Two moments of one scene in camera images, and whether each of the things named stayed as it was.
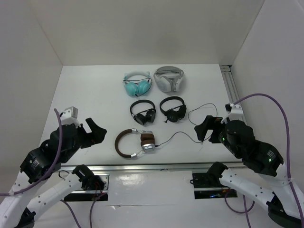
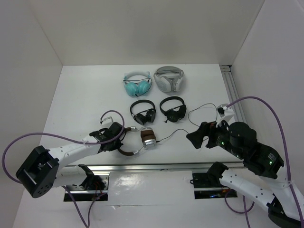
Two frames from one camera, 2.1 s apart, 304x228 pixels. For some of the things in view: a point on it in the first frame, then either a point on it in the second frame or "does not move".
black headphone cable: [175, 133] to [191, 119]
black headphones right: [175, 114] does not move
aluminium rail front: [147, 166] does not move
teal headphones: [137, 82] does not move
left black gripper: [97, 136] to [116, 146]
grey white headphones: [168, 79] does not move
